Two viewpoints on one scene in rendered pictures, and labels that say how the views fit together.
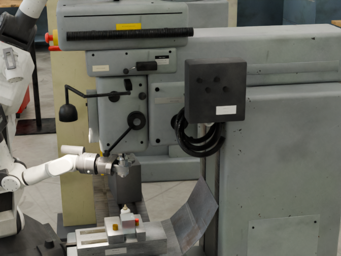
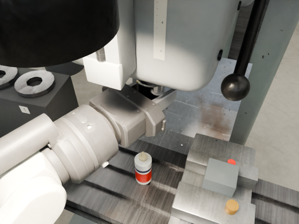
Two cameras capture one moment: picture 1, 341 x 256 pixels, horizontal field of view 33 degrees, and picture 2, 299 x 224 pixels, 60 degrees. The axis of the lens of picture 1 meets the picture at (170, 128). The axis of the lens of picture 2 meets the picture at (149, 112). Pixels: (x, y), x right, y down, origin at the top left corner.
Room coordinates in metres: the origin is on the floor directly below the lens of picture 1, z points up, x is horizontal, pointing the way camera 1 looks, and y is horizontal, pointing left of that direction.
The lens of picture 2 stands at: (2.01, 0.47, 1.51)
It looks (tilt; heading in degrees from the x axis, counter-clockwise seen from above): 46 degrees down; 302
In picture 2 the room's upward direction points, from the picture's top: straight up
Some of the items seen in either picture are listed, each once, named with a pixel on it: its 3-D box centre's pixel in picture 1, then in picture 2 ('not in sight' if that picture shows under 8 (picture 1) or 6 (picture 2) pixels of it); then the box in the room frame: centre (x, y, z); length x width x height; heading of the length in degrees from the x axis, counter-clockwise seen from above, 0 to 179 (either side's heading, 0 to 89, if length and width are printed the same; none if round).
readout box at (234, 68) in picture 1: (215, 90); not in sight; (1.89, -0.15, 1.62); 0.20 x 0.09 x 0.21; 99
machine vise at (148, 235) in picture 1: (120, 236); (211, 206); (2.02, 0.20, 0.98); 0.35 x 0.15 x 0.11; 102
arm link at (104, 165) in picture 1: (101, 165); (108, 124); (2.19, 0.29, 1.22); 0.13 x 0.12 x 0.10; 168
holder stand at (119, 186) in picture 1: (123, 174); (29, 108); (2.53, 0.23, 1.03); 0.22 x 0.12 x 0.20; 17
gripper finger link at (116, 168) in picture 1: (120, 169); (164, 103); (2.15, 0.20, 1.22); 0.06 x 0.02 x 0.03; 78
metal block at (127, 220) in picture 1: (127, 223); (219, 180); (2.03, 0.17, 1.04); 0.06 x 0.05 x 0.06; 12
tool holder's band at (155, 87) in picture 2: (122, 159); (151, 79); (2.18, 0.20, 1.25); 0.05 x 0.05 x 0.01
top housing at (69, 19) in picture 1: (121, 21); not in sight; (2.18, 0.18, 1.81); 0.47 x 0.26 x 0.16; 99
